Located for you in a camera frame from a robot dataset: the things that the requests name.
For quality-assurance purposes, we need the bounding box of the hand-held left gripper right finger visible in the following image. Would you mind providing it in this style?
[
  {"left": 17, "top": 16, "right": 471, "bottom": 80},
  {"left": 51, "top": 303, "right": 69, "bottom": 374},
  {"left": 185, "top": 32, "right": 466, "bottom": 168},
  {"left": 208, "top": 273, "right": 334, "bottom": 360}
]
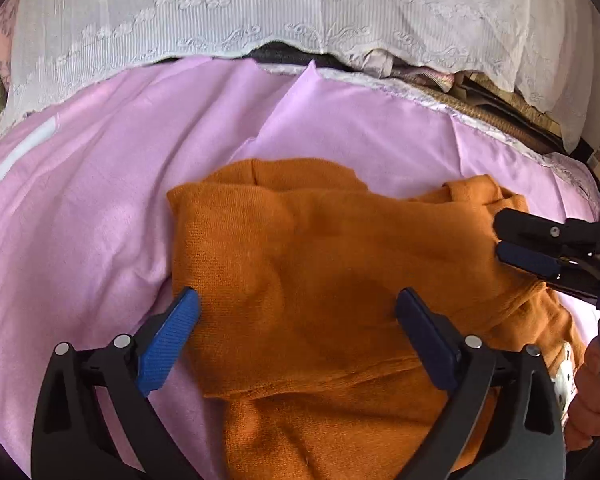
[{"left": 396, "top": 287, "right": 567, "bottom": 480}]

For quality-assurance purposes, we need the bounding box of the pink floral cloth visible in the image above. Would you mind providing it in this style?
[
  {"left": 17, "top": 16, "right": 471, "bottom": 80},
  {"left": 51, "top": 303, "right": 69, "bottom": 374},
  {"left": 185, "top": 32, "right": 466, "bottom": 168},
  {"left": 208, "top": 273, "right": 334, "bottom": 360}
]
[{"left": 390, "top": 62, "right": 456, "bottom": 93}]

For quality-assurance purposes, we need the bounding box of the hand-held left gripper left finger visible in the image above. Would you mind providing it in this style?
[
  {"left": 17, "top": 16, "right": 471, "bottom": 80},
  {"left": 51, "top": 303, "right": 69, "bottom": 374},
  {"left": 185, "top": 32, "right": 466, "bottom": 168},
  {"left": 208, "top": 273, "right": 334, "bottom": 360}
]
[{"left": 30, "top": 287, "right": 203, "bottom": 480}]

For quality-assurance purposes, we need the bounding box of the pink bed sheet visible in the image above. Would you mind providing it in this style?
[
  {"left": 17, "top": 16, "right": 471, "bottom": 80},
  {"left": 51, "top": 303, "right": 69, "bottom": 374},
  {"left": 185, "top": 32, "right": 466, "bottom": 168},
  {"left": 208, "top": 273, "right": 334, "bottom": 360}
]
[{"left": 0, "top": 57, "right": 600, "bottom": 480}]

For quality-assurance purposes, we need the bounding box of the white lace cloth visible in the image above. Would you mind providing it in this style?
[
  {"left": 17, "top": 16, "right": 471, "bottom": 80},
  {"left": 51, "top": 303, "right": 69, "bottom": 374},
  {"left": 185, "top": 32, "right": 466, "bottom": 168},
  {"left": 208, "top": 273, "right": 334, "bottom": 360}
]
[{"left": 7, "top": 0, "right": 600, "bottom": 153}]

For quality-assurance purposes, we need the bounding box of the pale beige cloth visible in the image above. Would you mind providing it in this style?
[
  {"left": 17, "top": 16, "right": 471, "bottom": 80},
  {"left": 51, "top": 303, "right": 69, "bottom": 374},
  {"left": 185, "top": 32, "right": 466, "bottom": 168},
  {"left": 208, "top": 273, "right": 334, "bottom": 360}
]
[{"left": 350, "top": 49, "right": 396, "bottom": 78}]

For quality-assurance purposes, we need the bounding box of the orange knit sweater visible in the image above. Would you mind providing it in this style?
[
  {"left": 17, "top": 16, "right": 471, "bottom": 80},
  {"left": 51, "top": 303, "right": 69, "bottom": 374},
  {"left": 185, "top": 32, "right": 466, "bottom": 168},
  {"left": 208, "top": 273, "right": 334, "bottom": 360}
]
[{"left": 166, "top": 157, "right": 588, "bottom": 480}]

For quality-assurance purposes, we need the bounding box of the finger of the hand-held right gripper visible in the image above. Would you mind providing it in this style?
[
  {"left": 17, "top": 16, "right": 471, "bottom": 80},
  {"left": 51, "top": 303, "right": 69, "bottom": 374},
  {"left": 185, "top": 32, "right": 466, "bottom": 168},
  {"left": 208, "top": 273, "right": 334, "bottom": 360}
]
[
  {"left": 496, "top": 242, "right": 600, "bottom": 302},
  {"left": 494, "top": 208, "right": 600, "bottom": 257}
]

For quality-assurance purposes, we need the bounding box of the person's right hand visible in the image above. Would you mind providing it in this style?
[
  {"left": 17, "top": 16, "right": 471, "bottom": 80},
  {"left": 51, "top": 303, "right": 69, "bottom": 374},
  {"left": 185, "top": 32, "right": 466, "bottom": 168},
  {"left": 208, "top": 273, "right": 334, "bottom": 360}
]
[{"left": 565, "top": 332, "right": 600, "bottom": 453}]

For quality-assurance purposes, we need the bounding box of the pink patterned fabric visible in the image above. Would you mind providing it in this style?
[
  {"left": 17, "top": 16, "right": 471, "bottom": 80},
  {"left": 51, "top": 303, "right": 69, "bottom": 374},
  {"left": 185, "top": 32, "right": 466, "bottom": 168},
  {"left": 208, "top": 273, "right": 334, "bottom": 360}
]
[{"left": 0, "top": 0, "right": 23, "bottom": 86}]

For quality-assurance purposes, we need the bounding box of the woven straw mat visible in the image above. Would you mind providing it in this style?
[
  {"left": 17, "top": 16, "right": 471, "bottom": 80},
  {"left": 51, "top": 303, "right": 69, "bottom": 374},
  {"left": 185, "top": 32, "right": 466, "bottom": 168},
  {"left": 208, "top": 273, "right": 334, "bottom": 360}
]
[{"left": 450, "top": 72, "right": 566, "bottom": 153}]

